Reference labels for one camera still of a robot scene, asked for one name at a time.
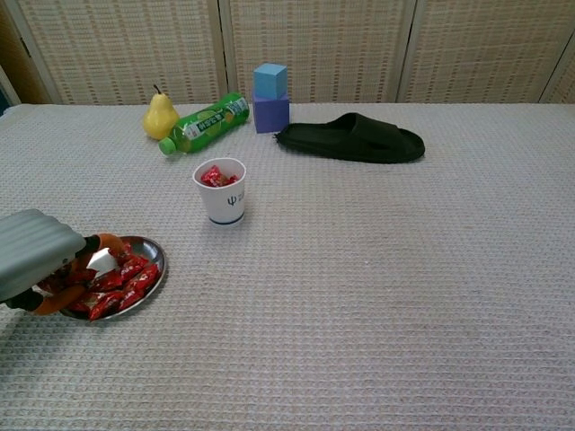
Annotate black slipper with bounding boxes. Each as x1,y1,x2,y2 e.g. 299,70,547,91
273,111,426,165

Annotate yellow pear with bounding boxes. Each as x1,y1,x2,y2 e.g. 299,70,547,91
142,84,181,140

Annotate silver metal plate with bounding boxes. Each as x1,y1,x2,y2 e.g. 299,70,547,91
33,234,167,322

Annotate light blue foam cube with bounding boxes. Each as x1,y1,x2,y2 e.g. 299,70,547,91
253,62,288,101

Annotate green drink bottle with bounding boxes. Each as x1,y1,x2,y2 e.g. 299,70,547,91
157,92,251,157

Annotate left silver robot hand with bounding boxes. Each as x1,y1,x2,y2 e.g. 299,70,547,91
0,208,129,318

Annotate white woven tablecloth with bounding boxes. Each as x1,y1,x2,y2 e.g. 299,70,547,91
0,101,575,431

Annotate purple foam cube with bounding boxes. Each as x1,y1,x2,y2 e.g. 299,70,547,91
252,89,291,135

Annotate bamboo folding screen panel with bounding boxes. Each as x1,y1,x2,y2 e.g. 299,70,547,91
219,0,417,104
397,0,575,104
538,26,575,104
8,0,226,105

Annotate brown wooden board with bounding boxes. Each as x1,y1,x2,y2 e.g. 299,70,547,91
0,0,53,105

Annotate white paper cup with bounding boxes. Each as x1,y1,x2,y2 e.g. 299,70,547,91
191,156,247,228

